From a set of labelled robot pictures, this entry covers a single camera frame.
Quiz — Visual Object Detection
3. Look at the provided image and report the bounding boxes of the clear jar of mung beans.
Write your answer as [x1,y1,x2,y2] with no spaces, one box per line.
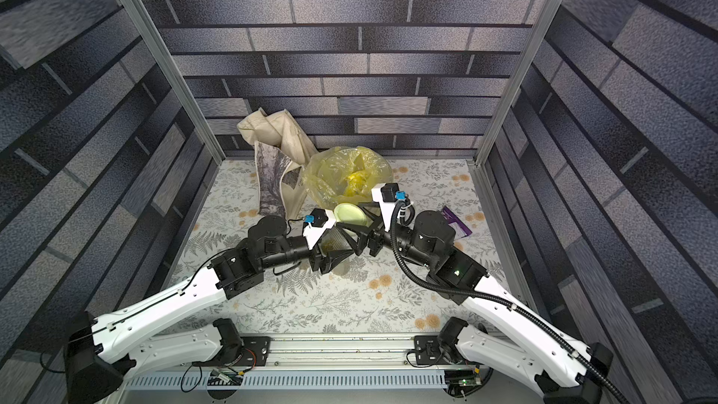
[318,226,353,259]

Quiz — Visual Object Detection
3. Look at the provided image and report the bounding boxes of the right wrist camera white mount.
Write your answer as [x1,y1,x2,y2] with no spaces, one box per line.
[371,183,408,232]

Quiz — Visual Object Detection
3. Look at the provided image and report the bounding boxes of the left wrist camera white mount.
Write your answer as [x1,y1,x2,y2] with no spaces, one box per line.
[302,209,337,249]

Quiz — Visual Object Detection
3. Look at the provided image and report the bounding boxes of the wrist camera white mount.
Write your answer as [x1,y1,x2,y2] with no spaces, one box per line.
[302,209,337,249]
[371,183,408,232]

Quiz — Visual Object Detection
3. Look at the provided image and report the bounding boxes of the beige printed tote bag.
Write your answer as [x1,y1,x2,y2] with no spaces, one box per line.
[237,108,318,220]

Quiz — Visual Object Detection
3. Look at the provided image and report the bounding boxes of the aluminium frame post left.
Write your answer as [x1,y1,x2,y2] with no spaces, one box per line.
[120,0,225,165]

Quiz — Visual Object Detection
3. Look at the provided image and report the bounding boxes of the aluminium frame post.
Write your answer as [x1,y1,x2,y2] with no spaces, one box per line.
[474,0,563,168]
[120,0,225,165]

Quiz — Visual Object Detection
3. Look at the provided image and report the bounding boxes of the green circuit board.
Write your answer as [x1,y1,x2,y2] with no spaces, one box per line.
[444,370,482,397]
[207,370,243,387]

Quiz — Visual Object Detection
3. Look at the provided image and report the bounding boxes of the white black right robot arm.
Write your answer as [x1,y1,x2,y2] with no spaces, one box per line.
[331,204,626,403]

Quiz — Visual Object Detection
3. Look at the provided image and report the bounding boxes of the small clear bean jar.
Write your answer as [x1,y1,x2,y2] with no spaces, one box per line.
[332,259,352,277]

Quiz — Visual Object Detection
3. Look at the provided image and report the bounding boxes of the purple packet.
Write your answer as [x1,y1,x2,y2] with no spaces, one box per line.
[441,206,472,241]

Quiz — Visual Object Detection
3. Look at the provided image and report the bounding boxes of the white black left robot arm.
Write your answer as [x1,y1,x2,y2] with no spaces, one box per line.
[63,209,366,403]

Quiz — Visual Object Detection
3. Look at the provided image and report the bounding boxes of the aluminium frame post right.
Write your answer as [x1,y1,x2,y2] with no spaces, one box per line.
[474,0,563,168]

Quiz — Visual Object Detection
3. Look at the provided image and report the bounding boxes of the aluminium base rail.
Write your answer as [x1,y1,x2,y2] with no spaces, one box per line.
[125,332,489,391]

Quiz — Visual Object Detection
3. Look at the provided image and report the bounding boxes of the green circuit board left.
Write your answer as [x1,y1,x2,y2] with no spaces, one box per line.
[207,370,243,387]

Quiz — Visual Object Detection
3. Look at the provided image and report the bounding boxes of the green circuit board right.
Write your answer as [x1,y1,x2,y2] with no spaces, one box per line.
[444,370,482,397]

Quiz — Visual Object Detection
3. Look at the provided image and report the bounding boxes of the yellow plastic trash bag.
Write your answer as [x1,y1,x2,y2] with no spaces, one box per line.
[300,146,394,209]

